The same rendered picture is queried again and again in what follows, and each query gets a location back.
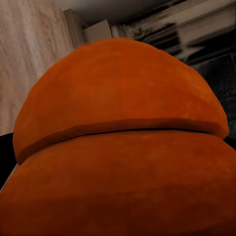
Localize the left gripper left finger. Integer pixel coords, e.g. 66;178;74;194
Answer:
0;132;17;190

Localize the pumpkin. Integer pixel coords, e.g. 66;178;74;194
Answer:
0;37;236;236

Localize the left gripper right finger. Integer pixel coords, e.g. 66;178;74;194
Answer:
223;136;236;150

